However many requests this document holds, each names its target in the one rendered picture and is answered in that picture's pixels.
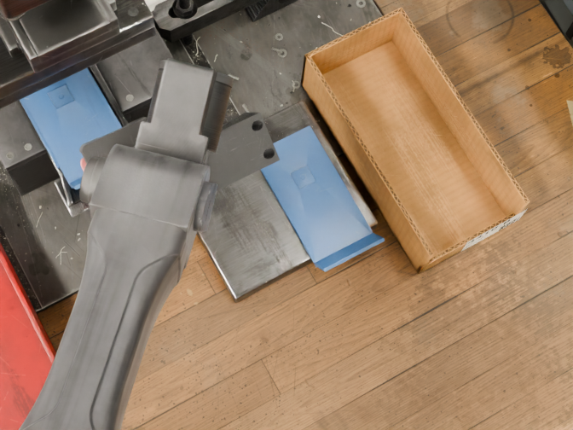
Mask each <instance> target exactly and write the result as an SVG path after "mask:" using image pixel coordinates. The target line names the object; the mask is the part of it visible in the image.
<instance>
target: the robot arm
mask: <svg viewBox="0 0 573 430"><path fill-rule="evenodd" d="M233 81H234V79H233V78H232V77H230V76H229V75H226V74H223V73H219V72H217V71H216V70H215V69H212V68H209V67H202V66H198V65H195V64H191V63H187V62H183V61H177V60H173V59H170V58H168V59H167V60H161V62H160V65H159V71H158V75H157V79H156V83H155V86H154V90H153V97H152V101H151V104H150V108H149V111H148V116H147V117H142V118H139V119H137V120H135V121H132V122H130V123H129V124H128V125H126V126H124V127H122V128H119V129H117V130H116V131H113V132H110V133H108V134H106V135H105V136H103V137H97V138H95V139H93V140H91V141H89V142H86V143H84V144H83V145H81V147H80V149H79V152H80V153H81V154H82V155H83V158H82V159H81V160H80V165H81V167H82V169H83V171H84V173H83V176H82V180H81V184H80V190H79V198H80V200H81V201H82V202H85V203H88V204H89V206H90V217H91V223H90V227H89V229H88V232H87V255H86V260H85V266H84V273H83V277H82V281H81V284H80V288H79V290H78V296H77V298H76V301H75V304H74V306H73V308H72V313H71V315H70V317H69V320H68V322H67V326H66V329H65V331H64V334H63V336H62V339H61V343H60V345H59V347H58V350H57V353H56V355H55V359H54V362H53V363H52V366H51V369H50V371H49V374H48V377H47V379H46V381H45V383H44V385H43V388H42V390H41V392H40V393H39V395H38V398H37V400H36V402H35V404H34V405H33V407H32V409H31V411H30V412H29V414H28V416H27V418H26V419H25V421H24V422H23V424H22V425H21V427H20V429H19V430H121V426H122V422H123V419H124V413H125V410H126V407H127V404H128V402H129V399H130V394H131V391H132V388H133V386H134V383H135V380H136V375H137V372H138V369H139V367H140V364H141V361H142V356H143V353H144V351H145V348H146V345H147V343H148V338H149V336H150V334H151V331H152V329H153V326H154V324H155V322H156V319H157V317H158V315H159V313H160V311H161V309H162V307H163V305H164V304H165V302H166V300H167V298H168V297H169V295H170V293H171V291H172V290H173V288H174V287H175V286H176V285H177V284H178V283H179V282H180V279H181V276H182V271H183V269H186V266H187V263H188V258H189V255H190V253H191V250H192V247H193V244H194V239H195V237H196V233H197V232H200V233H202V232H206V231H207V229H208V225H209V223H210V217H211V211H212V208H213V204H214V200H215V196H216V194H217V191H218V190H219V189H222V188H224V187H226V186H228V185H230V184H231V183H234V182H236V181H238V180H241V179H242V178H244V177H247V176H249V175H251V174H253V173H254V172H256V171H259V170H261V169H263V168H264V167H266V166H269V165H271V164H273V163H275V162H277V161H279V160H280V158H279V156H278V154H277V152H276V150H275V146H274V144H273V142H272V140H271V137H270V135H269V132H268V130H267V127H266V125H265V123H264V121H263V117H262V115H261V113H250V112H247V113H243V114H242V115H240V116H238V117H237V118H235V119H233V120H232V121H230V122H228V123H226V124H223V121H224V117H225V114H226V110H227V106H228V102H229V96H230V92H231V89H232V84H233Z"/></svg>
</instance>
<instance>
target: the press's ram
mask: <svg viewBox="0 0 573 430"><path fill-rule="evenodd" d="M155 35H156V31H155V25H154V19H153V14H152V12H151V11H150V9H149V7H148V6H147V4H146V2H145V1H144V0H50V1H48V2H47V3H43V4H41V5H39V6H37V7H36V8H34V9H30V10H28V11H26V12H25V14H24V15H23V16H22V17H21V18H19V19H18V20H5V19H4V18H2V17H1V16H0V109H1V108H4V107H6V106H8V105H9V104H12V103H14V102H17V101H19V100H20V99H22V98H24V97H26V96H29V95H31V94H33V93H35V92H37V91H39V90H41V89H44V88H46V87H48V86H50V85H52V84H54V83H56V82H58V81H61V80H63V79H64V78H67V77H69V76H71V75H73V74H75V73H78V72H80V71H82V70H84V69H85V68H87V67H91V66H93V65H95V64H96V63H98V62H100V61H103V60H105V59H107V58H109V57H111V56H113V55H116V54H118V53H119V52H121V51H124V50H126V49H128V48H130V47H132V46H134V45H136V44H139V43H141V42H143V41H145V40H147V39H149V38H151V37H154V36H155Z"/></svg>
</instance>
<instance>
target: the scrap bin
mask: <svg viewBox="0 0 573 430"><path fill-rule="evenodd" d="M55 355H56V351H55V348H54V347H53V345H52V343H51V341H50V339H49V336H48V335H47V333H46V331H45V329H44V327H43V324H42V323H41V321H40V320H39V318H38V315H37V313H36V312H35V310H34V308H33V306H32V303H31V301H30V300H29V298H28V296H27V294H26V291H25V289H24V288H23V286H22V284H21V282H20V279H19V277H18V276H17V274H16V272H15V270H14V267H13V265H12V264H11V262H10V260H9V257H8V255H7V254H6V252H5V250H4V248H3V246H2V244H1V242H0V430H19V429H20V427H21V425H22V424H23V422H24V421H25V419H26V418H27V416H28V414H29V412H30V411H31V409H32V407H33V405H34V404H35V402H36V400H37V398H38V395H39V393H40V392H41V390H42V388H43V385H44V383H45V381H46V379H47V377H48V374H49V371H50V369H51V366H52V363H53V362H54V359H55Z"/></svg>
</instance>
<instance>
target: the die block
mask: <svg viewBox="0 0 573 430"><path fill-rule="evenodd" d="M150 104H151V102H150V103H149V104H147V105H144V106H142V107H139V108H138V109H136V110H134V111H132V112H130V113H127V114H126V115H125V118H126V120H127V121H128V123H130V122H132V121H135V120H137V119H139V118H142V117H147V116H148V111H149V108H150ZM8 174H9V176H10V177H11V179H12V181H13V183H14V185H15V187H16V188H17V189H18V191H19V193H20V195H21V196H23V195H26V194H28V193H30V192H32V191H33V190H35V189H38V188H40V187H42V186H44V185H45V184H47V183H50V182H52V181H54V180H56V179H57V178H59V177H60V176H59V174H58V172H57V170H56V169H55V167H54V165H53V163H52V161H51V159H50V157H49V155H48V153H46V154H43V155H41V156H39V157H37V158H36V159H34V160H31V161H29V162H27V163H25V164H23V165H21V166H18V167H16V168H14V169H13V170H11V171H8Z"/></svg>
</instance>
